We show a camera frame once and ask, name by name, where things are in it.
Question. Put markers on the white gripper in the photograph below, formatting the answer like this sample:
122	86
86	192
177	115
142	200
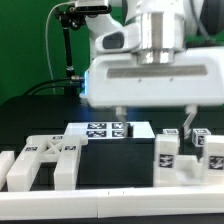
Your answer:
196	77

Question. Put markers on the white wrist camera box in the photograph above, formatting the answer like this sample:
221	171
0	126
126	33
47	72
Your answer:
125	39

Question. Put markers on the white left wall bar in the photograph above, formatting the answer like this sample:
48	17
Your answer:
7	159

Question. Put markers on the white front wall bar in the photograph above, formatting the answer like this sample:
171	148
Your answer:
108	203

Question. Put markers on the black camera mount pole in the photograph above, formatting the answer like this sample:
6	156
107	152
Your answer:
70	19

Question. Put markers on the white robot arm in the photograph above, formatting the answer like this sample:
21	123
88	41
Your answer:
144	62

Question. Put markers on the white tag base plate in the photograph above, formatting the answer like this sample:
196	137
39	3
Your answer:
110	130

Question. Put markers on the white wall bar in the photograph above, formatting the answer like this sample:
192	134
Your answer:
108	203
7	159

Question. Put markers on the black overhead camera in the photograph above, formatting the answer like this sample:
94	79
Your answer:
91	7

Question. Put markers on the white chair seat block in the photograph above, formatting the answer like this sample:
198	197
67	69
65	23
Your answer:
189	171

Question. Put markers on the white tagged cube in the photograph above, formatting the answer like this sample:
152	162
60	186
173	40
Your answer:
198	136
171	131

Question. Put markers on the white chair back frame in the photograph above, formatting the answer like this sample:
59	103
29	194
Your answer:
63	150

